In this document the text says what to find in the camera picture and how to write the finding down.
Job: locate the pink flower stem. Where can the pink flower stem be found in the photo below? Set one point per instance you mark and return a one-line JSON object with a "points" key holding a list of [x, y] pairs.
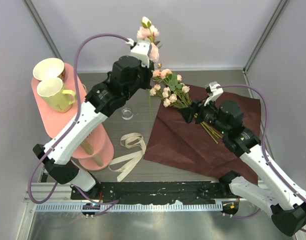
{"points": [[148, 32]]}

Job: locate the white bowl mug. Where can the white bowl mug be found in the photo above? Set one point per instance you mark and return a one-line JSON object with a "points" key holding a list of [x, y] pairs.
{"points": [[49, 68]]}

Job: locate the clear glass vase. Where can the clear glass vase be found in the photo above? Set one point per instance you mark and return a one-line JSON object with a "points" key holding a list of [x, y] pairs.
{"points": [[126, 112]]}

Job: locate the pink flower bouquet red wrap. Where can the pink flower bouquet red wrap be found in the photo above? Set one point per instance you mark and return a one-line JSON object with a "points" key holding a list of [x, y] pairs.
{"points": [[169, 88]]}

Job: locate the dark red wrapping paper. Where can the dark red wrapping paper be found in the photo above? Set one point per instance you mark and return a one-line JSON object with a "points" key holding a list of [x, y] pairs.
{"points": [[189, 147]]}

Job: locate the cream ribbon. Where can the cream ribbon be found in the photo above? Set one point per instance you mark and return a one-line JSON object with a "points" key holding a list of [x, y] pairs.
{"points": [[130, 160]]}

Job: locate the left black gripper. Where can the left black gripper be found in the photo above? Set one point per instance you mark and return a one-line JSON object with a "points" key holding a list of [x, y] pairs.
{"points": [[148, 74]]}

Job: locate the white slotted cable duct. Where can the white slotted cable duct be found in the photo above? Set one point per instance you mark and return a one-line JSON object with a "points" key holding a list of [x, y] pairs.
{"points": [[81, 206]]}

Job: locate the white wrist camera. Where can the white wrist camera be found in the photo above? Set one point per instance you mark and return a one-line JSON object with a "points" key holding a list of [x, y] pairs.
{"points": [[214, 91], [141, 50]]}

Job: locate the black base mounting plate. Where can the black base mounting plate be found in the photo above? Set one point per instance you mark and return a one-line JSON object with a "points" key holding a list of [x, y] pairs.
{"points": [[160, 192]]}

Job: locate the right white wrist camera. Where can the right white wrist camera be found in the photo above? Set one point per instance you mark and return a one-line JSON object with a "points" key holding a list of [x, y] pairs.
{"points": [[214, 91]]}

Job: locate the pink tiered shelf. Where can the pink tiered shelf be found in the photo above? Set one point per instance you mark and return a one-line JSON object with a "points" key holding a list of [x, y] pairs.
{"points": [[53, 121]]}

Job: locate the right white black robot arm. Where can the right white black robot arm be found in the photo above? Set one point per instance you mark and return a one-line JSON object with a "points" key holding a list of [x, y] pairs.
{"points": [[283, 200]]}

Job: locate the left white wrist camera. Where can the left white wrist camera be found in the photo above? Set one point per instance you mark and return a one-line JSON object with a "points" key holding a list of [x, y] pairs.
{"points": [[141, 50]]}

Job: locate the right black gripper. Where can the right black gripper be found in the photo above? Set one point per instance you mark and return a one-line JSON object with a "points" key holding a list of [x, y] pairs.
{"points": [[197, 106]]}

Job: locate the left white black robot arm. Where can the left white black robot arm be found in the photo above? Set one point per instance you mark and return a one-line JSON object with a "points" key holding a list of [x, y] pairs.
{"points": [[100, 103]]}

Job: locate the yellow green mug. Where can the yellow green mug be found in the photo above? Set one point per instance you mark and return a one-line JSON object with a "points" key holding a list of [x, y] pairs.
{"points": [[54, 92]]}

